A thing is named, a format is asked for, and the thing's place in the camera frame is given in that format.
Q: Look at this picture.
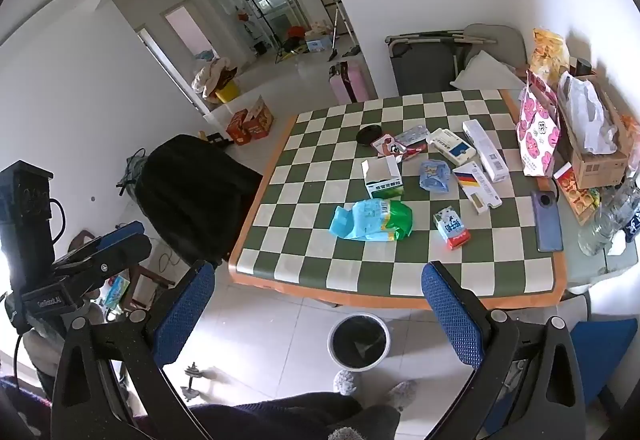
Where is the white box with striped flag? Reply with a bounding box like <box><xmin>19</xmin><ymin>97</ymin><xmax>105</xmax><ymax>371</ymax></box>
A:
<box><xmin>451</xmin><ymin>161</ymin><xmax>503</xmax><ymax>215</ymax></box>

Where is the person's leg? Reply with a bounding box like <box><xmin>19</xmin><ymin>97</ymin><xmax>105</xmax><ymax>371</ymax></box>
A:
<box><xmin>187</xmin><ymin>391</ymin><xmax>363</xmax><ymax>440</ymax></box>
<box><xmin>350</xmin><ymin>402</ymin><xmax>402</xmax><ymax>440</ymax></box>

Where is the white round trash bin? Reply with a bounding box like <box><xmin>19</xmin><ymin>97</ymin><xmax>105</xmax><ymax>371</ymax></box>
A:
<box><xmin>327</xmin><ymin>313</ymin><xmax>392</xmax><ymax>372</ymax></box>

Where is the grey fluffy right slipper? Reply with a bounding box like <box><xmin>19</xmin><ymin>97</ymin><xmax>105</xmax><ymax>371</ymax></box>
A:
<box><xmin>386</xmin><ymin>380</ymin><xmax>418</xmax><ymax>411</ymax></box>

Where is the white plastic bag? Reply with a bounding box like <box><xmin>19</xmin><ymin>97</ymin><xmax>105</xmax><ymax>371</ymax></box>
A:
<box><xmin>557</xmin><ymin>71</ymin><xmax>619</xmax><ymax>155</ymax></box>

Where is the clear plastic bottle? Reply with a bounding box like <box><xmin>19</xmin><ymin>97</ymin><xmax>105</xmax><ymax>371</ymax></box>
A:
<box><xmin>607</xmin><ymin>172</ymin><xmax>640</xmax><ymax>233</ymax></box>

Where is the yellow snack bag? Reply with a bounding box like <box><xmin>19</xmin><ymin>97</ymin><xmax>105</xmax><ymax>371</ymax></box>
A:
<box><xmin>529</xmin><ymin>27</ymin><xmax>571</xmax><ymax>88</ymax></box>

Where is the white and blue medicine box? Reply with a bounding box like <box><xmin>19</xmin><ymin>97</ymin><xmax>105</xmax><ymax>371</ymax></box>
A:
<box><xmin>426</xmin><ymin>128</ymin><xmax>477</xmax><ymax>167</ymax></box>

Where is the blue seat chair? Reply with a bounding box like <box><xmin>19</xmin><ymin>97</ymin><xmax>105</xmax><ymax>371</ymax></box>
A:
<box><xmin>482</xmin><ymin>320</ymin><xmax>640</xmax><ymax>431</ymax></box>

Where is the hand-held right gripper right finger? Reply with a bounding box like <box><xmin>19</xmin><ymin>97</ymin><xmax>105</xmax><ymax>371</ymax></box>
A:
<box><xmin>421</xmin><ymin>261</ymin><xmax>587</xmax><ymax>440</ymax></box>

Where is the brown cardboard box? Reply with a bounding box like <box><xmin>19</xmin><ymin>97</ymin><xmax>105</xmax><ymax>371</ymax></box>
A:
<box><xmin>556</xmin><ymin>74</ymin><xmax>630</xmax><ymax>191</ymax></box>

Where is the flat red and orange box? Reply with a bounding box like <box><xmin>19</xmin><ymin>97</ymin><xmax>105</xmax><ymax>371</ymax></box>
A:
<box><xmin>552</xmin><ymin>162</ymin><xmax>601</xmax><ymax>225</ymax></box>

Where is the brown wooden stool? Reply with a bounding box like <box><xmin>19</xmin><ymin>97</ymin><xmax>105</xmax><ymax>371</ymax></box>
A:
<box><xmin>67</xmin><ymin>230</ymin><xmax>177</xmax><ymax>311</ymax></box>

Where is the clear glass bottle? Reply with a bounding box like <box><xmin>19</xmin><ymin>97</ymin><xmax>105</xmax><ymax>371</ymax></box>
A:
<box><xmin>578</xmin><ymin>185</ymin><xmax>626</xmax><ymax>257</ymax></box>

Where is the green and blue plastic bag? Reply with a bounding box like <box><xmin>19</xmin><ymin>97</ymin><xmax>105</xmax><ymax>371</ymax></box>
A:
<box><xmin>328</xmin><ymin>200</ymin><xmax>414</xmax><ymax>241</ymax></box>

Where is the grey fluffy left slipper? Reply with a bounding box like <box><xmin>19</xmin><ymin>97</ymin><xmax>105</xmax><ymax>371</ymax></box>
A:
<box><xmin>333</xmin><ymin>370</ymin><xmax>358</xmax><ymax>396</ymax></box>

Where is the black coat rack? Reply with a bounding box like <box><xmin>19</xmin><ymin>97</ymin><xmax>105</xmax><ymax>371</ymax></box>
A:
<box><xmin>236</xmin><ymin>0</ymin><xmax>273</xmax><ymax>56</ymax></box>

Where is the small red and white carton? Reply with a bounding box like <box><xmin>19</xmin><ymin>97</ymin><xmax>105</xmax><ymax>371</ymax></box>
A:
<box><xmin>433</xmin><ymin>206</ymin><xmax>472</xmax><ymax>251</ymax></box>

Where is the pink suitcase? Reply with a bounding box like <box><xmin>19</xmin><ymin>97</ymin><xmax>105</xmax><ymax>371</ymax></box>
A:
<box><xmin>327</xmin><ymin>60</ymin><xmax>377</xmax><ymax>104</ymax></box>

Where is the black cloth covered chair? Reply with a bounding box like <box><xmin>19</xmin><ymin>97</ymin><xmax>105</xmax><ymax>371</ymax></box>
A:
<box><xmin>137</xmin><ymin>134</ymin><xmax>264</xmax><ymax>267</ymax></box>

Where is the long white box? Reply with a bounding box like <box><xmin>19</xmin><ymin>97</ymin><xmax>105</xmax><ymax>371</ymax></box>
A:
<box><xmin>462</xmin><ymin>119</ymin><xmax>511</xmax><ymax>183</ymax></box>

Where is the yellow bin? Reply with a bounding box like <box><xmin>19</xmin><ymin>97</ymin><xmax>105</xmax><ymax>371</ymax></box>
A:
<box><xmin>214</xmin><ymin>80</ymin><xmax>242</xmax><ymax>104</ymax></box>

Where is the red snack packet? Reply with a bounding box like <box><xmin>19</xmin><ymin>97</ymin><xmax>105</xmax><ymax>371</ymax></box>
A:
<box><xmin>372</xmin><ymin>134</ymin><xmax>428</xmax><ymax>161</ymax></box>

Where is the blue wrapper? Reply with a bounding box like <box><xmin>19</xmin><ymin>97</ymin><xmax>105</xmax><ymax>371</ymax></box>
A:
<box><xmin>418</xmin><ymin>160</ymin><xmax>452</xmax><ymax>193</ymax></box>

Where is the person's right leg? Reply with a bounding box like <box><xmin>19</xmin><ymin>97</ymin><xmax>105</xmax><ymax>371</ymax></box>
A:
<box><xmin>350</xmin><ymin>402</ymin><xmax>402</xmax><ymax>440</ymax></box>

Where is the white pillow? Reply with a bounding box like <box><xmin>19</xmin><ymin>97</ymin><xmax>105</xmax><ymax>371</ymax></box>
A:
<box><xmin>450</xmin><ymin>50</ymin><xmax>526</xmax><ymax>91</ymax></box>

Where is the silver tripod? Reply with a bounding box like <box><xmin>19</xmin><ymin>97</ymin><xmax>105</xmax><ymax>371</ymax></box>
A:
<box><xmin>327</xmin><ymin>0</ymin><xmax>351</xmax><ymax>58</ymax></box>

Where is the white and green carton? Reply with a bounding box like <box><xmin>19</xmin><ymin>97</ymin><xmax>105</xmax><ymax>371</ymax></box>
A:
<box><xmin>361</xmin><ymin>155</ymin><xmax>405</xmax><ymax>199</ymax></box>

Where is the black cable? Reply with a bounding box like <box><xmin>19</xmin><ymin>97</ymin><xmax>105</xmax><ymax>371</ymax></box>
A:
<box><xmin>47</xmin><ymin>197</ymin><xmax>68</xmax><ymax>248</ymax></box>

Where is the grey fluffy slipper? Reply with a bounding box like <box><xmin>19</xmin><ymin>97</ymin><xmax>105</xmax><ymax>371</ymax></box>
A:
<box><xmin>386</xmin><ymin>380</ymin><xmax>418</xmax><ymax>411</ymax></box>
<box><xmin>333</xmin><ymin>370</ymin><xmax>358</xmax><ymax>396</ymax></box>

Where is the pink patterned paper bag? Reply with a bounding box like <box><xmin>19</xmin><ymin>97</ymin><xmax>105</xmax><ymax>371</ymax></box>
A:
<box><xmin>516</xmin><ymin>70</ymin><xmax>562</xmax><ymax>178</ymax></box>

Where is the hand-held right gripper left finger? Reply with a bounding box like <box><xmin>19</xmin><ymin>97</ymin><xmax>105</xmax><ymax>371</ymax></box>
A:
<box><xmin>51</xmin><ymin>261</ymin><xmax>217</xmax><ymax>440</ymax></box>

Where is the silver blister pack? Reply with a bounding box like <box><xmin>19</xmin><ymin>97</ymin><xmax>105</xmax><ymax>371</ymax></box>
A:
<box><xmin>396</xmin><ymin>124</ymin><xmax>431</xmax><ymax>145</ymax></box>

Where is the pile of light clothes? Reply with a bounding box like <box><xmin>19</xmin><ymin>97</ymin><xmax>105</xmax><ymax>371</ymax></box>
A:
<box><xmin>191</xmin><ymin>57</ymin><xmax>238</xmax><ymax>98</ymax></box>

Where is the orange carton box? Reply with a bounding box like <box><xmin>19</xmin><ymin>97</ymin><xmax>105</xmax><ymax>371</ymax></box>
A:
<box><xmin>245</xmin><ymin>96</ymin><xmax>276</xmax><ymax>141</ymax></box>
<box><xmin>226</xmin><ymin>108</ymin><xmax>257</xmax><ymax>147</ymax></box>

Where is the colourful tissue pack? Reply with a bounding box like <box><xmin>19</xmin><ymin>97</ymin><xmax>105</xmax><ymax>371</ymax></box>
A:
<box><xmin>102</xmin><ymin>277</ymin><xmax>132</xmax><ymax>311</ymax></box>

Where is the grey folding bed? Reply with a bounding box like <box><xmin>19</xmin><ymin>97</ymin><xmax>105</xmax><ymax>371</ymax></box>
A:
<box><xmin>385</xmin><ymin>28</ymin><xmax>498</xmax><ymax>96</ymax></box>

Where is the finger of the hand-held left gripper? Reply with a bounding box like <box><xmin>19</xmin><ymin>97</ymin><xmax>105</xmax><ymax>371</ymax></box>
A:
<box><xmin>52</xmin><ymin>221</ymin><xmax>146</xmax><ymax>269</ymax></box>
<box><xmin>56</xmin><ymin>236</ymin><xmax>154</xmax><ymax>291</ymax></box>

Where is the small metal dumbbell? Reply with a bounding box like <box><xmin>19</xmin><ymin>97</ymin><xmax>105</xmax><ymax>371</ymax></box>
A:
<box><xmin>180</xmin><ymin>362</ymin><xmax>207</xmax><ymax>402</ymax></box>

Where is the person's left leg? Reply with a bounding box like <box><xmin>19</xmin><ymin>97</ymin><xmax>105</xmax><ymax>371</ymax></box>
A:
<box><xmin>187</xmin><ymin>391</ymin><xmax>363</xmax><ymax>440</ymax></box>

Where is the grey smartphone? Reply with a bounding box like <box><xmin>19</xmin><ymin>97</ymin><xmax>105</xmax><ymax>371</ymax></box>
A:
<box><xmin>531</xmin><ymin>190</ymin><xmax>564</xmax><ymax>252</ymax></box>

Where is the grey cushion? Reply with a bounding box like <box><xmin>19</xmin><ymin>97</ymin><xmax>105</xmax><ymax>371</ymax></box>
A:
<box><xmin>462</xmin><ymin>23</ymin><xmax>528</xmax><ymax>69</ymax></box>

